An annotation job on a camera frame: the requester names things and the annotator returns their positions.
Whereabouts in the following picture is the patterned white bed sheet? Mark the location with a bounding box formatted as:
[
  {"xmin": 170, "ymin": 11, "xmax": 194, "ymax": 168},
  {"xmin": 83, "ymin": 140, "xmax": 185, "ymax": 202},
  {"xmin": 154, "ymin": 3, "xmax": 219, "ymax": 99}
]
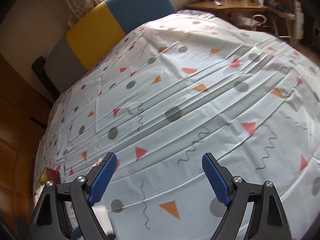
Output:
[{"xmin": 34, "ymin": 11, "xmax": 319, "ymax": 239}]

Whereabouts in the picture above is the grey yellow blue headboard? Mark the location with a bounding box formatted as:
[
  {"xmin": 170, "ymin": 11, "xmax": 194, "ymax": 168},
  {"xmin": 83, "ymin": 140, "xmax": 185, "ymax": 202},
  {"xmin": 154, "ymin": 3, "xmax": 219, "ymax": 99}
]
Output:
[{"xmin": 44, "ymin": 0, "xmax": 175, "ymax": 94}]

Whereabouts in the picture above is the wooden side desk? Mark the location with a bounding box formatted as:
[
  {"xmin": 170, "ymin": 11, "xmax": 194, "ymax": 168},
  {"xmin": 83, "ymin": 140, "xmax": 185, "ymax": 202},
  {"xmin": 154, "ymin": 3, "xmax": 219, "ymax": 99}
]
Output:
[{"xmin": 183, "ymin": 0, "xmax": 266, "ymax": 21}]

